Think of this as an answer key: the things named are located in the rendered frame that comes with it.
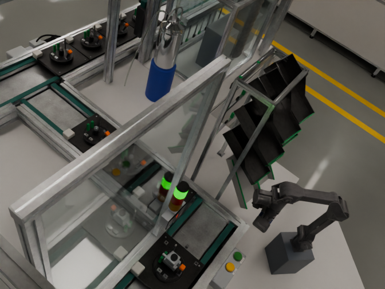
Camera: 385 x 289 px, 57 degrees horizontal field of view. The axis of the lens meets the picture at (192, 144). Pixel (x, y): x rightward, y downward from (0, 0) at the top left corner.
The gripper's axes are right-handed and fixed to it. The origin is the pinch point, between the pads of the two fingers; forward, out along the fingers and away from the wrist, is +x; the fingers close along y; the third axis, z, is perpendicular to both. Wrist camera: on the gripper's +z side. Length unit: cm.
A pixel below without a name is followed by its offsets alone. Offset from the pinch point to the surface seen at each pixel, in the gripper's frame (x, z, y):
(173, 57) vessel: 1, 94, -53
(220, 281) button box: 29.0, -1.7, 22.0
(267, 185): 39, 7, -50
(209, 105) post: -60, 33, 25
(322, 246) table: 40, -36, -38
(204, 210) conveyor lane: 33.3, 25.2, -4.4
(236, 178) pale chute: 11.1, 21.0, -16.8
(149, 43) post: 22, 127, -74
